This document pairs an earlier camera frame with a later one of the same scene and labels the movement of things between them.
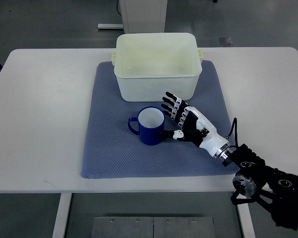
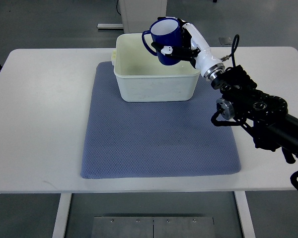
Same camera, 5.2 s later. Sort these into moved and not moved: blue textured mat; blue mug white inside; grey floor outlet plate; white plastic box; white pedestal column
Moved: blue mug white inside
Not moved: white pedestal column; white plastic box; blue textured mat; grey floor outlet plate
